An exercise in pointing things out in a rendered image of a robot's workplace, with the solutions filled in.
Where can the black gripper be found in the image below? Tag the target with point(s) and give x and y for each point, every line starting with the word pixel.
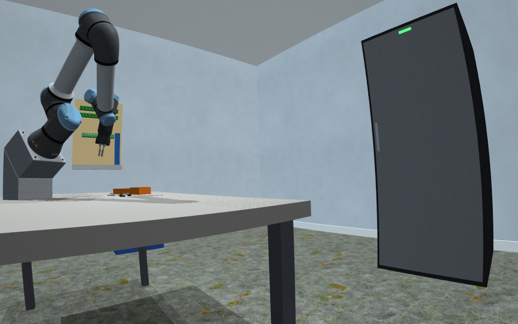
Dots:
pixel 104 133

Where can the orange rack of labelled bins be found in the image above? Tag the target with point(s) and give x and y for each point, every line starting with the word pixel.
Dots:
pixel 133 190

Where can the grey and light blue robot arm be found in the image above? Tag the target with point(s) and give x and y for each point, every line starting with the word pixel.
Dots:
pixel 95 35

